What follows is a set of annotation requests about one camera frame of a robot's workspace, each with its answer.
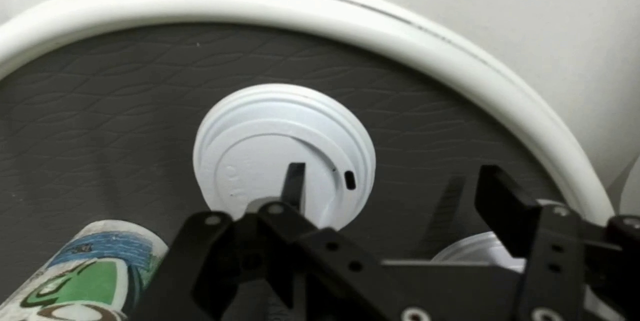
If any round tray with white rim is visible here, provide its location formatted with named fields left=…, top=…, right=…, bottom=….
left=0, top=0, right=617, bottom=321

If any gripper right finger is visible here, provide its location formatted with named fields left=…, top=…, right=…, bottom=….
left=474, top=164, right=640, bottom=321

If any white plastic cup lid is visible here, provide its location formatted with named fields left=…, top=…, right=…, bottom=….
left=192, top=84, right=377, bottom=232

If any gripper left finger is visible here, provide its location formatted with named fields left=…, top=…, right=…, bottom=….
left=129, top=162, right=417, bottom=321

